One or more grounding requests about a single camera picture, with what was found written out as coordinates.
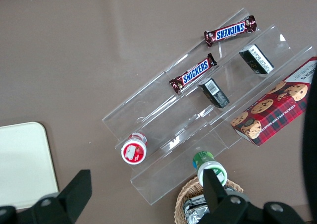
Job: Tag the small black box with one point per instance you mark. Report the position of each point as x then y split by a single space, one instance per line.
256 59
213 92

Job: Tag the stack of silver foil packs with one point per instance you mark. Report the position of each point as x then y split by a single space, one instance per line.
195 209

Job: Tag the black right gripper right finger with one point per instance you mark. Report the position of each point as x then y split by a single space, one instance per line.
220 204

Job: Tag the red tartan cookie box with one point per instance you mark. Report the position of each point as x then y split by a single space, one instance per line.
275 115

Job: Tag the clear acrylic stepped rack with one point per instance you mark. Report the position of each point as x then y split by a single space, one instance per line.
173 125

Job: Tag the wicker basket with foil packs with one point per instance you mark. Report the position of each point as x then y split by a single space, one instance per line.
185 194

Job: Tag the Snickers chocolate bar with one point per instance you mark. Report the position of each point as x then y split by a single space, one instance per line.
193 74
230 30

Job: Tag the beige plastic tray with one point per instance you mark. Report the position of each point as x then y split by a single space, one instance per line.
24 164

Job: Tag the red white snack can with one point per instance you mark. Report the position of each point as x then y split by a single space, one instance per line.
133 152

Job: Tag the green snack can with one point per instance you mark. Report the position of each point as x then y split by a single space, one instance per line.
204 159

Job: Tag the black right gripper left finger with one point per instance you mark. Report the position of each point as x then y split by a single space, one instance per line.
67 204

